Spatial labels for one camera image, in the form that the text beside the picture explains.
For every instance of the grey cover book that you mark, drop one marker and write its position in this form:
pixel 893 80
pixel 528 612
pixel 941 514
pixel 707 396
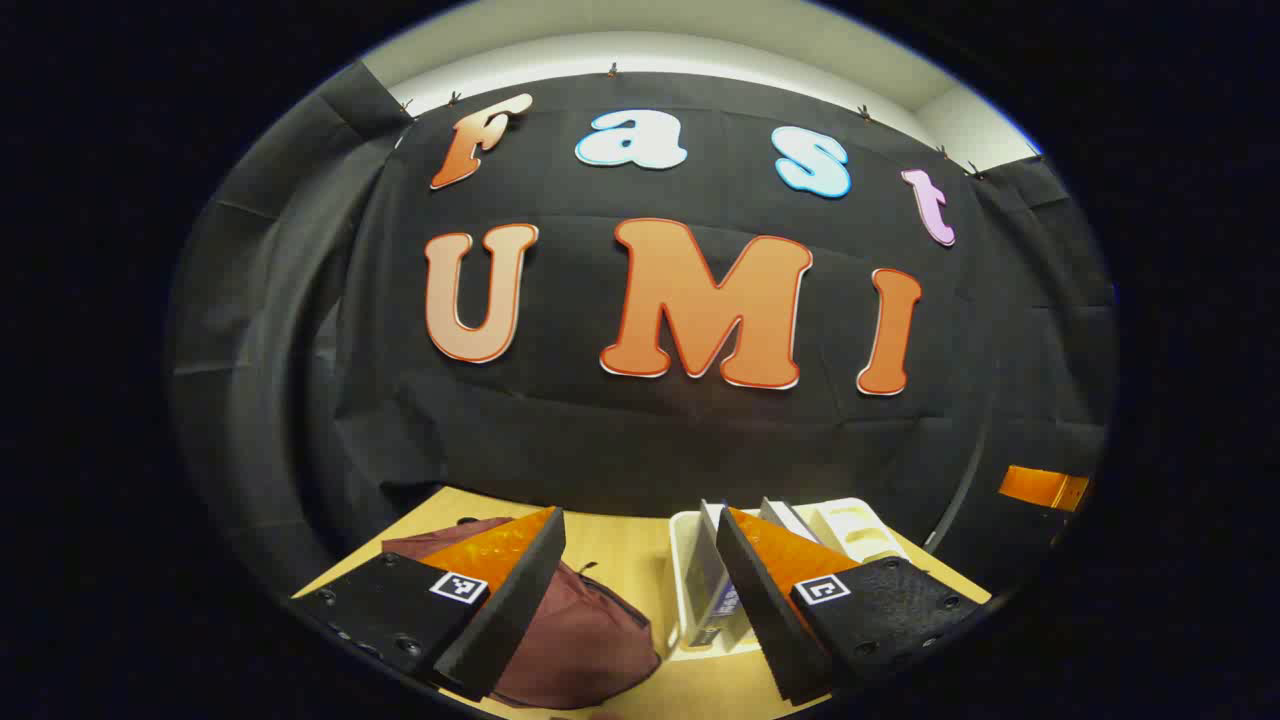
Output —
pixel 785 517

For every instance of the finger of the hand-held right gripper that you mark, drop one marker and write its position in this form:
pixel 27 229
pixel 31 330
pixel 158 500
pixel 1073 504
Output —
pixel 1040 487

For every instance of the white bookshelf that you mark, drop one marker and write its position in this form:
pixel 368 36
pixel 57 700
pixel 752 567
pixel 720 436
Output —
pixel 682 570

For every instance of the maroon schoolbag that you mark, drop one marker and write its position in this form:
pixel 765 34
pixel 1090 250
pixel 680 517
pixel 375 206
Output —
pixel 590 645

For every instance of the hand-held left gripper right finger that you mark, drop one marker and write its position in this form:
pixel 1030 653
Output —
pixel 765 610

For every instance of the blue cover book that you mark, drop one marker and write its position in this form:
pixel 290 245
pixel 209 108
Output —
pixel 715 590

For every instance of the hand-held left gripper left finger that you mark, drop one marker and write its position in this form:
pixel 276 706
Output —
pixel 515 600

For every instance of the thin black pole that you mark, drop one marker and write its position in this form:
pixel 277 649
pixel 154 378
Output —
pixel 962 500

